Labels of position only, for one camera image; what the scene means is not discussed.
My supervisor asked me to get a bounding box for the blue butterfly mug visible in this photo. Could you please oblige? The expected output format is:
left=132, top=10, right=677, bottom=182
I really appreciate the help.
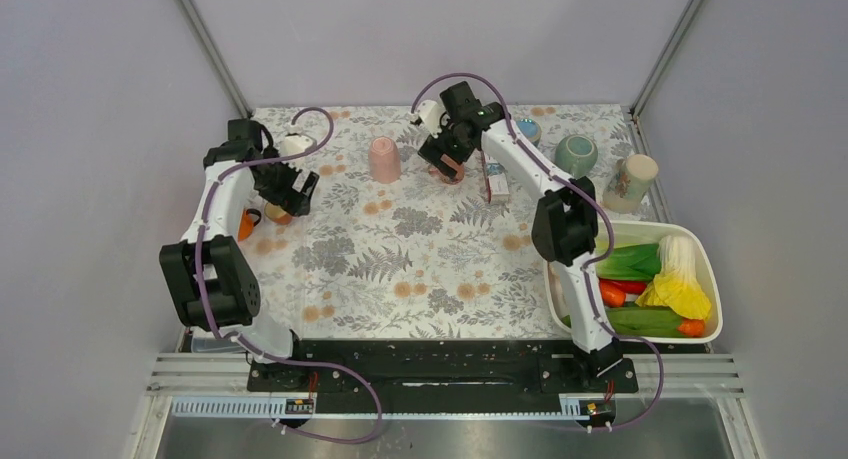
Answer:
left=516, top=118, right=542, bottom=146

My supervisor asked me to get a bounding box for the red chili pepper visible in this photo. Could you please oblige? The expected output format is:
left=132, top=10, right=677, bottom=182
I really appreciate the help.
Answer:
left=600, top=279, right=649, bottom=295

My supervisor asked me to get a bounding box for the green cucumber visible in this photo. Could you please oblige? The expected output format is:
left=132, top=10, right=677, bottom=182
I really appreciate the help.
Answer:
left=561, top=308, right=690, bottom=339

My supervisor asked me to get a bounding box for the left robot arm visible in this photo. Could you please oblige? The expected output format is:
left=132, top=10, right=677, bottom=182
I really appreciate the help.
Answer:
left=159, top=119, right=319, bottom=390

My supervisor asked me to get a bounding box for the large orange mug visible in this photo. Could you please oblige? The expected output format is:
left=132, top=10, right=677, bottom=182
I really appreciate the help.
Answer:
left=237, top=208, right=262, bottom=242

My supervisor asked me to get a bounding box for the cream painted mug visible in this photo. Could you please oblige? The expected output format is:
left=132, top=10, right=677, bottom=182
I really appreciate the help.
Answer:
left=602, top=154, right=659, bottom=214

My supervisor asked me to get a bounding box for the yellow napa cabbage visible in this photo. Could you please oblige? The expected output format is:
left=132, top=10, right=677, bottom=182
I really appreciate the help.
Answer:
left=636, top=235, right=712, bottom=321

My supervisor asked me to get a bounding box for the green bok choy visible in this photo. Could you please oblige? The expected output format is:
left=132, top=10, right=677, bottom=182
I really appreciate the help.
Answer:
left=596, top=243, right=662, bottom=282

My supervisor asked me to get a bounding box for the white slotted cable duct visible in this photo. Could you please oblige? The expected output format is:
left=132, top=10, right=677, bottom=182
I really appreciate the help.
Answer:
left=170, top=395, right=615, bottom=421

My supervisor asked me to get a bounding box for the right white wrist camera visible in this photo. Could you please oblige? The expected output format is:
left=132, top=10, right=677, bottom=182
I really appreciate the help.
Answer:
left=410, top=100, right=446, bottom=137

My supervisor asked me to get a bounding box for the white red toothpaste box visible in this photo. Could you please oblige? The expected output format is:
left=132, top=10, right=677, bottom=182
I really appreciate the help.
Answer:
left=482, top=152, right=511, bottom=204

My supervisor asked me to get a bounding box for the light pink cup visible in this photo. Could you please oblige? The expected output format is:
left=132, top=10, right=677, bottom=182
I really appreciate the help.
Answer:
left=368, top=136, right=402, bottom=184

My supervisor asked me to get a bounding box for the green glazed mug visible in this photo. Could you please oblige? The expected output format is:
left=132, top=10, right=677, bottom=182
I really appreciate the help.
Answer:
left=554, top=134, right=599, bottom=178

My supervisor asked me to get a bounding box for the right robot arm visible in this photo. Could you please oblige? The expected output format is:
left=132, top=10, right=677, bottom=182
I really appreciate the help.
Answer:
left=409, top=73, right=623, bottom=391

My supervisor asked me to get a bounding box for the orange carrot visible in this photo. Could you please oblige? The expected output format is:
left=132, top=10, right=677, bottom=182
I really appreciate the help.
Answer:
left=599, top=280, right=627, bottom=308

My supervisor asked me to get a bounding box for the floral tablecloth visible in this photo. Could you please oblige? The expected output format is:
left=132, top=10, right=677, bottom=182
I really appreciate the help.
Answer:
left=198, top=104, right=667, bottom=343

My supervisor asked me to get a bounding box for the white plastic basin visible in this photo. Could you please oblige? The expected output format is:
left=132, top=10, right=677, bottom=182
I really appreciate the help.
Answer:
left=543, top=219, right=724, bottom=346

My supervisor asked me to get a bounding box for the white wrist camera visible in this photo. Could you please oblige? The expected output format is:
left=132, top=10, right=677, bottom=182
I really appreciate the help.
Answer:
left=277, top=133, right=317, bottom=157
left=410, top=100, right=446, bottom=137

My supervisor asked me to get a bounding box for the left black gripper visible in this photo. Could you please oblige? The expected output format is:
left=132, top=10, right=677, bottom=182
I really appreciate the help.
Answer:
left=254, top=146, right=319, bottom=216

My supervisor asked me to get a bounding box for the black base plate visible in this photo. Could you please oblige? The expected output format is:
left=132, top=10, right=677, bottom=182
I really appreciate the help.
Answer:
left=247, top=339, right=639, bottom=412

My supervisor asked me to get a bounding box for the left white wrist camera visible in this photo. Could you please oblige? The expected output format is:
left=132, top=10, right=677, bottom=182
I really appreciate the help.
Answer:
left=277, top=133, right=317, bottom=157

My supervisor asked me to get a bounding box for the pink dotted mug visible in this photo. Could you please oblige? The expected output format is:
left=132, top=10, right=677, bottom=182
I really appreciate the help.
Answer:
left=427, top=159, right=466, bottom=186

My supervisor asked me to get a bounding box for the small orange mug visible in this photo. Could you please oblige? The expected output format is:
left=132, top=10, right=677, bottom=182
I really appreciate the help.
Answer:
left=264, top=203, right=293, bottom=226

